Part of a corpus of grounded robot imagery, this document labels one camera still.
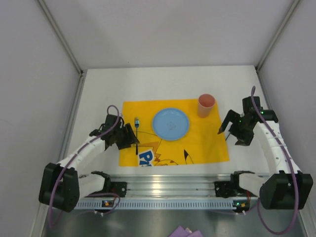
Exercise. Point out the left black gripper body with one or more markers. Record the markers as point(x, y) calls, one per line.
point(126, 137)

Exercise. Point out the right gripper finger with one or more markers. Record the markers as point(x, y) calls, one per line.
point(244, 140)
point(232, 117)

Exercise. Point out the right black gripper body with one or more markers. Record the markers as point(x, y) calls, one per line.
point(237, 127)

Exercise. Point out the red plastic cup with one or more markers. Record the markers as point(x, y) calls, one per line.
point(205, 104)

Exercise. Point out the yellow cartoon placemat cloth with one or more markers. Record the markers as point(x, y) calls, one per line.
point(200, 145)

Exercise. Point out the blue plastic plate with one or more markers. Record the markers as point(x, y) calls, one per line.
point(170, 124)

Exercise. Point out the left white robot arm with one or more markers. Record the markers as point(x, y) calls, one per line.
point(65, 183)

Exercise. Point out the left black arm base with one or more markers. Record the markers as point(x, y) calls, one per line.
point(119, 188)

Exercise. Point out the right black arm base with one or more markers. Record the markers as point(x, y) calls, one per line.
point(224, 188)

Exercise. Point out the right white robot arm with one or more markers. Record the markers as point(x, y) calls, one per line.
point(287, 186)

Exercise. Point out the purple cloth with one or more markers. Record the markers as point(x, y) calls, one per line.
point(185, 232)

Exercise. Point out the aluminium mounting rail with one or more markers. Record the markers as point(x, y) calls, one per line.
point(171, 186)

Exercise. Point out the slotted grey cable duct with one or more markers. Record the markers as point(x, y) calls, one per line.
point(165, 204)

